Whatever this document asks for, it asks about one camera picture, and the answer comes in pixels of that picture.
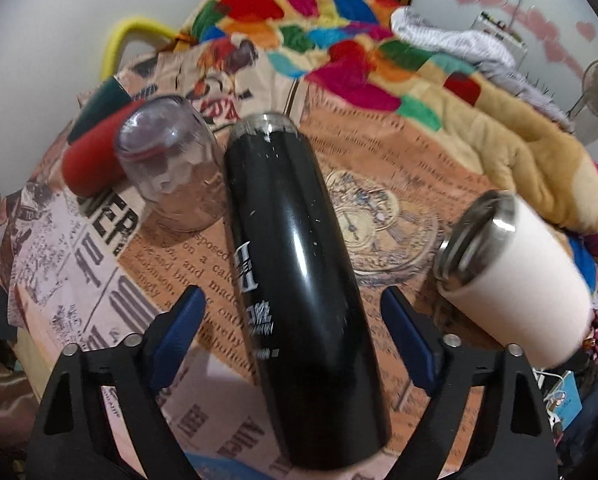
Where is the black steel thermos bottle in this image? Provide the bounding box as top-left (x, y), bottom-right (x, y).
top-left (224, 112), bottom-right (391, 471)

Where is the clear glass cup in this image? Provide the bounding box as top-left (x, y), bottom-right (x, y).
top-left (113, 94), bottom-right (226, 233)

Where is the dark green cup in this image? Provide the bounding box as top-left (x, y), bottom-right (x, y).
top-left (68, 76), bottom-right (132, 144)

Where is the blue card tag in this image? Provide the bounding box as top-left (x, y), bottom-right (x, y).
top-left (544, 370), bottom-right (582, 430)

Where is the white steel tumbler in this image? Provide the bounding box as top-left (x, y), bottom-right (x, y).
top-left (433, 191), bottom-right (592, 368)

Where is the newspaper print tablecloth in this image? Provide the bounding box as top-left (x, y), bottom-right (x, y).
top-left (0, 37), bottom-right (492, 479)

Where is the red thermos bottle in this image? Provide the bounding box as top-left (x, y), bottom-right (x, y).
top-left (61, 99), bottom-right (146, 197)

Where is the white patterned cloth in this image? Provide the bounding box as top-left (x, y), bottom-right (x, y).
top-left (390, 6), bottom-right (574, 133)

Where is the white cabinet with items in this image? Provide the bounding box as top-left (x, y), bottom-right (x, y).
top-left (471, 12), bottom-right (528, 65)

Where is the colourful patchwork blanket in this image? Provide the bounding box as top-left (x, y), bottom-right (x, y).
top-left (182, 0), bottom-right (598, 262)

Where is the yellow metal chair frame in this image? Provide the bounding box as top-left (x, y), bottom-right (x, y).
top-left (99, 15), bottom-right (178, 81)

